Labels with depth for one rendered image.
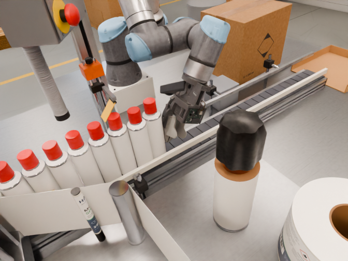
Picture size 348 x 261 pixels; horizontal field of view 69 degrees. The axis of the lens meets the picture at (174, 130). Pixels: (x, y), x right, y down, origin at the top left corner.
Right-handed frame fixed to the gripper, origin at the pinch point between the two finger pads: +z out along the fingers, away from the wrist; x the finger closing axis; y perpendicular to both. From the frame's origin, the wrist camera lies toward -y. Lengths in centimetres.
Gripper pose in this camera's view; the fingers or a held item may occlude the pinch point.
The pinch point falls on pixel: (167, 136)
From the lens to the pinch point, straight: 77.6
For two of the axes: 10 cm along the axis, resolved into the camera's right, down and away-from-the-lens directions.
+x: 7.6, 0.1, 6.5
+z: -3.4, 8.6, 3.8
